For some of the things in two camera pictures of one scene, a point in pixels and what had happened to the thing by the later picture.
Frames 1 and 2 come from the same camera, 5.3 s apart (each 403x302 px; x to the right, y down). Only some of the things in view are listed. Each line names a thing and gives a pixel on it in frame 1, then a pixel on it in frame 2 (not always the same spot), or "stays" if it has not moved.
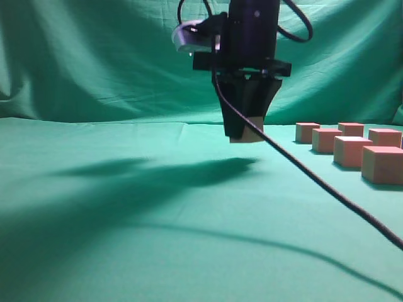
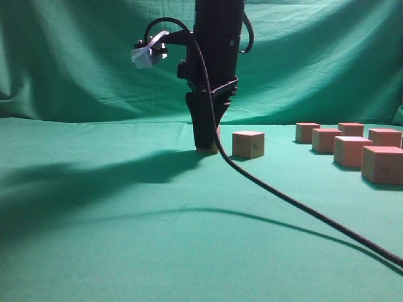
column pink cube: (382, 164) stays
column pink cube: (351, 129) stays
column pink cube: (323, 139) stays
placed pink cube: (247, 134) → (248, 144)
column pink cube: (347, 150) stays
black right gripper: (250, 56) → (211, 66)
